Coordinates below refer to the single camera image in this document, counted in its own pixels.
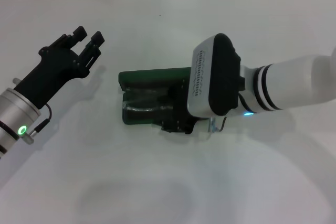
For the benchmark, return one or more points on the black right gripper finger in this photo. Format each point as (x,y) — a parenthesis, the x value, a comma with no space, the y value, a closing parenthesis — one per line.
(178,129)
(176,90)

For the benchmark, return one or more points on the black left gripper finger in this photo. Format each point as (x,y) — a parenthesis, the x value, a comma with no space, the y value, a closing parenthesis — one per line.
(97,40)
(80,33)

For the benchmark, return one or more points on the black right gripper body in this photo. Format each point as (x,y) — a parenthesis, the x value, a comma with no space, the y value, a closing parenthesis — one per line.
(179,111)

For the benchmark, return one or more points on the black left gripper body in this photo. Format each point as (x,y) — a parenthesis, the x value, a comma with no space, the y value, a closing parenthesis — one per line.
(55,69)

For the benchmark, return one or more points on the green glasses case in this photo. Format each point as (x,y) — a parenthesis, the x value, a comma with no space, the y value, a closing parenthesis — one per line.
(147,77)

